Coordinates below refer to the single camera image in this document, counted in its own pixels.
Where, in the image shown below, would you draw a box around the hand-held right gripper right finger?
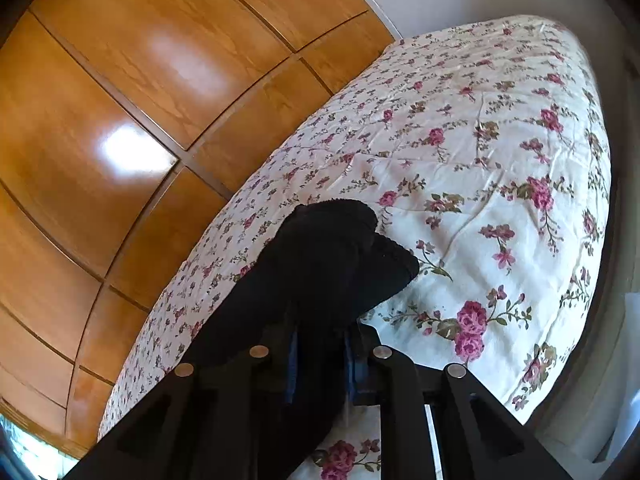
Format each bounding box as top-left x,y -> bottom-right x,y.
344,321 -> 576,480

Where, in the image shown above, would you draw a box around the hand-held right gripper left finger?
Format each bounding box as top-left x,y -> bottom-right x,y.
64,344 -> 302,480

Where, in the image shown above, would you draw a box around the black embroidered pants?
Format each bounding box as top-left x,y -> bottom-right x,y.
189,198 -> 421,480

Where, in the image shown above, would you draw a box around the floral bedspread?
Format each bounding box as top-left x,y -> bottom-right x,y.
96,14 -> 614,480

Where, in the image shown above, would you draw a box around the window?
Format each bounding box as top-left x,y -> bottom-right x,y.
0,412 -> 68,480

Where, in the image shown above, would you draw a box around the wooden wardrobe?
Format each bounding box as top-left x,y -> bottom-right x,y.
0,0 -> 403,461

